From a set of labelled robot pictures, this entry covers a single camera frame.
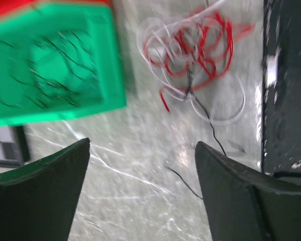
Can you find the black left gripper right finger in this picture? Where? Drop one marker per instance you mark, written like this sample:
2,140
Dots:
244,204

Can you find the green bin left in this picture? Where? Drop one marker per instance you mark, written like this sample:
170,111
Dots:
59,61

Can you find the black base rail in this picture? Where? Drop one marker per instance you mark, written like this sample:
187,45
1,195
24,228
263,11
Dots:
281,132

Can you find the black and silver chessboard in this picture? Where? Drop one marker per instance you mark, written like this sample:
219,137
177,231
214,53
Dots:
14,150

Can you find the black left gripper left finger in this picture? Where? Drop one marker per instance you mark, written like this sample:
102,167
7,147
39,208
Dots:
38,201

